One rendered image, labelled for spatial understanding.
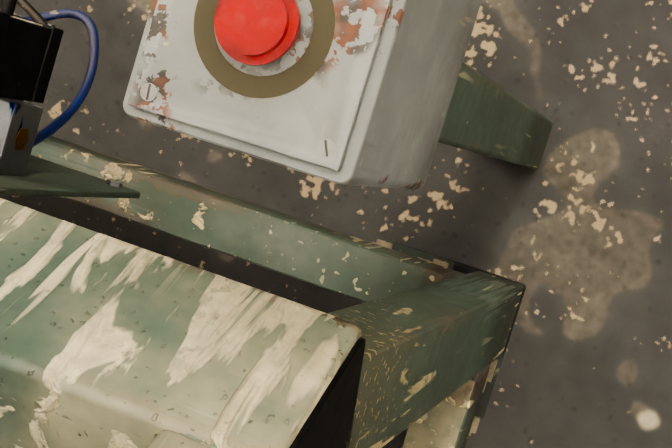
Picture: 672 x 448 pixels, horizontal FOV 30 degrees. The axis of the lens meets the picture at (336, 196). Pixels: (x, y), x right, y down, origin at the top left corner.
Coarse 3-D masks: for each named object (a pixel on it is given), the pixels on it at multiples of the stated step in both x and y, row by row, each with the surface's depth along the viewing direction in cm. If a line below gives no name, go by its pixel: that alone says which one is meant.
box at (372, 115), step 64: (192, 0) 58; (384, 0) 56; (448, 0) 64; (192, 64) 58; (384, 64) 56; (448, 64) 68; (192, 128) 59; (256, 128) 57; (320, 128) 56; (384, 128) 59
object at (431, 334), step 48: (48, 144) 144; (144, 192) 140; (192, 192) 139; (192, 240) 139; (240, 240) 137; (288, 240) 136; (336, 240) 134; (336, 288) 134; (384, 288) 133; (432, 288) 117; (480, 288) 129; (384, 336) 83; (432, 336) 94; (480, 336) 121; (384, 384) 82; (432, 384) 102; (480, 384) 134; (384, 432) 87; (432, 432) 131
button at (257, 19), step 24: (240, 0) 56; (264, 0) 56; (288, 0) 56; (216, 24) 57; (240, 24) 56; (264, 24) 56; (288, 24) 56; (240, 48) 56; (264, 48) 56; (288, 48) 56
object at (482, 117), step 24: (456, 96) 88; (480, 96) 97; (504, 96) 108; (456, 120) 91; (480, 120) 100; (504, 120) 112; (528, 120) 126; (456, 144) 94; (480, 144) 104; (504, 144) 116; (528, 144) 131
